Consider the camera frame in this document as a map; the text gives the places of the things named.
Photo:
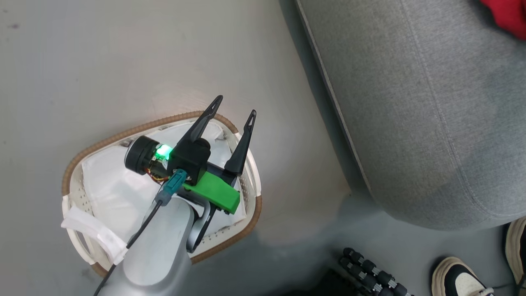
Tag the black and green right gripper body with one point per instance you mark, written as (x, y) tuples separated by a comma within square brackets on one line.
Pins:
[(213, 191)]

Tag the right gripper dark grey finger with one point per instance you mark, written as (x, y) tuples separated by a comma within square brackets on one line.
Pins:
[(242, 148), (201, 123)]

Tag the red cloth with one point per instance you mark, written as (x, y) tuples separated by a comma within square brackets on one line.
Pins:
[(509, 14)]

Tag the grey fabric sofa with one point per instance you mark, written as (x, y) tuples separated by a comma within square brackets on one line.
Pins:
[(411, 102)]

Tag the white fabric basket liner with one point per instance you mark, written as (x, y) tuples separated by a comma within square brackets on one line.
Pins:
[(111, 185)]

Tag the white laundry basket brown rim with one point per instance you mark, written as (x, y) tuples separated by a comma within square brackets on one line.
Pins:
[(76, 193)]

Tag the black ribbed connector cluster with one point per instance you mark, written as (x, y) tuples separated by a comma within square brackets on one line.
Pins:
[(365, 269)]

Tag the black round wrist camera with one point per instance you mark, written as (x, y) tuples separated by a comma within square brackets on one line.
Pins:
[(141, 155)]

